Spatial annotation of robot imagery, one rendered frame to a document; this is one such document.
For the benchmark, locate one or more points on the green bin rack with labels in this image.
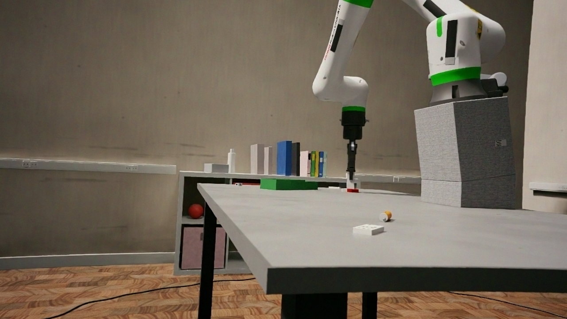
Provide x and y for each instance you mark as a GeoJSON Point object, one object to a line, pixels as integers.
{"type": "Point", "coordinates": [287, 184]}

